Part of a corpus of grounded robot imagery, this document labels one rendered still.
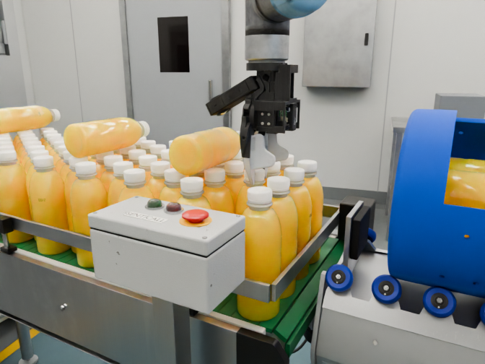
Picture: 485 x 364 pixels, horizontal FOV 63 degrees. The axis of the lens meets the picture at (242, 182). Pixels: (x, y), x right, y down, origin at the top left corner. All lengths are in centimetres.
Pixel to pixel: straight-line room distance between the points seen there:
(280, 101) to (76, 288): 55
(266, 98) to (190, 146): 15
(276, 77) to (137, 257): 36
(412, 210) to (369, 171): 351
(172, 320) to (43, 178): 47
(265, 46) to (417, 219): 35
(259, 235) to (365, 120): 345
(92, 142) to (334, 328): 59
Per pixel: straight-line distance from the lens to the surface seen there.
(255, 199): 61
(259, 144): 70
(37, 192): 95
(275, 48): 68
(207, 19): 432
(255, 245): 62
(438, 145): 61
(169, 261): 52
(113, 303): 83
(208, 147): 72
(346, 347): 72
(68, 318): 96
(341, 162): 409
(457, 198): 64
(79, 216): 86
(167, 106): 453
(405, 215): 59
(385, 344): 71
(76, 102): 529
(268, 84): 70
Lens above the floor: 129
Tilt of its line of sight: 16 degrees down
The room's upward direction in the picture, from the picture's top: straight up
